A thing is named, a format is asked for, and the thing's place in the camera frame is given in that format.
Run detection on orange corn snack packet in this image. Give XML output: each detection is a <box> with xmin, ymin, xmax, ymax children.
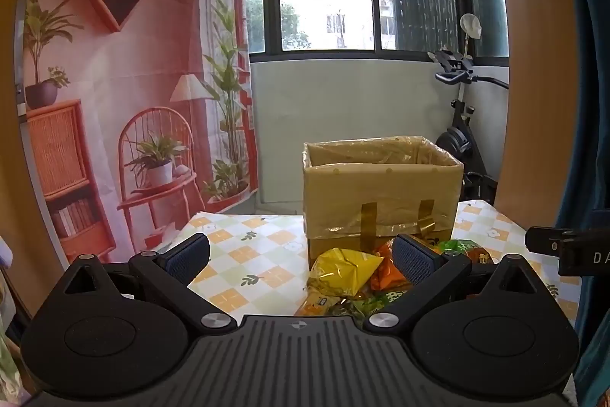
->
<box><xmin>369</xmin><ymin>240</ymin><xmax>415</xmax><ymax>291</ymax></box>

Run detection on cardboard box with plastic liner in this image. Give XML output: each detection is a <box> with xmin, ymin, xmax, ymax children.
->
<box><xmin>302</xmin><ymin>135</ymin><xmax>465</xmax><ymax>269</ymax></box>

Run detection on black exercise bike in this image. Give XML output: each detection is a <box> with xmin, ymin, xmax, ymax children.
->
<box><xmin>426</xmin><ymin>49</ymin><xmax>510</xmax><ymax>203</ymax></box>

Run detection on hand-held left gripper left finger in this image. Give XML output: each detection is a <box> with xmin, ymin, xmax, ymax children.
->
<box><xmin>64</xmin><ymin>233</ymin><xmax>239</xmax><ymax>335</ymax></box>

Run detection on yellow orange snack packet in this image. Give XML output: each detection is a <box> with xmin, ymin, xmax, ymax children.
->
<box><xmin>295</xmin><ymin>293</ymin><xmax>344</xmax><ymax>317</ymax></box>

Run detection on teal curtain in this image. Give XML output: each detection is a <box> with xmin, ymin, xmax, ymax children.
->
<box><xmin>553</xmin><ymin>0</ymin><xmax>610</xmax><ymax>407</ymax></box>

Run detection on printed room backdrop cloth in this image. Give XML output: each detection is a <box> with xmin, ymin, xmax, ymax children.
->
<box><xmin>19</xmin><ymin>0</ymin><xmax>260</xmax><ymax>269</ymax></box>

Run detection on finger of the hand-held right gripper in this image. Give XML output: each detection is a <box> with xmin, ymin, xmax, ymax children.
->
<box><xmin>525</xmin><ymin>227</ymin><xmax>565</xmax><ymax>256</ymax></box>

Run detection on green snack packet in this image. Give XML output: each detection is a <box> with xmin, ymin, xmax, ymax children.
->
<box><xmin>343</xmin><ymin>288</ymin><xmax>411</xmax><ymax>317</ymax></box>
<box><xmin>431</xmin><ymin>238</ymin><xmax>494</xmax><ymax>267</ymax></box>

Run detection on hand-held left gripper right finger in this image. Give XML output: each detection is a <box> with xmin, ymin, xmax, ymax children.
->
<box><xmin>364</xmin><ymin>233</ymin><xmax>549</xmax><ymax>335</ymax></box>

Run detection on checkered floral tablecloth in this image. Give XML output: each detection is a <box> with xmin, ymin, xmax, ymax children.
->
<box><xmin>162</xmin><ymin>199</ymin><xmax>584</xmax><ymax>331</ymax></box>

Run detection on yellow wooden panel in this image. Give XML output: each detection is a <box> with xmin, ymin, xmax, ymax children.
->
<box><xmin>0</xmin><ymin>0</ymin><xmax>65</xmax><ymax>317</ymax></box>

